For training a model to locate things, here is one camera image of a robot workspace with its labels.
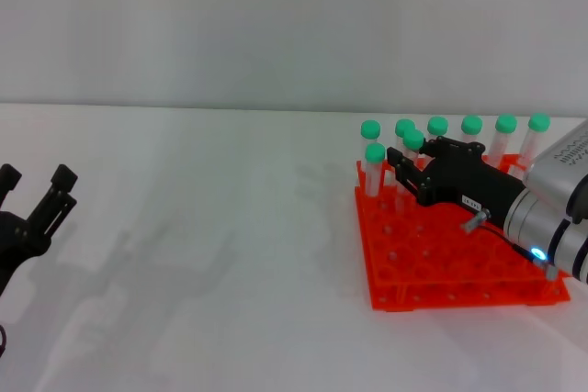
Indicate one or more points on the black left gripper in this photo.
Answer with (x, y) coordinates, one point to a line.
(18, 245)

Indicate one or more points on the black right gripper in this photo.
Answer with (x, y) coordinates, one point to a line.
(473, 185)

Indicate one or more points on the green-capped clear test tube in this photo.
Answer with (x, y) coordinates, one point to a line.
(471, 123)
(506, 122)
(437, 125)
(413, 138)
(370, 129)
(539, 122)
(401, 125)
(375, 152)

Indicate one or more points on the orange test tube rack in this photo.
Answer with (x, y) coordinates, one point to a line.
(436, 268)

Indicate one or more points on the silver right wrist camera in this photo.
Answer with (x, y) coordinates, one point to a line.
(560, 171)

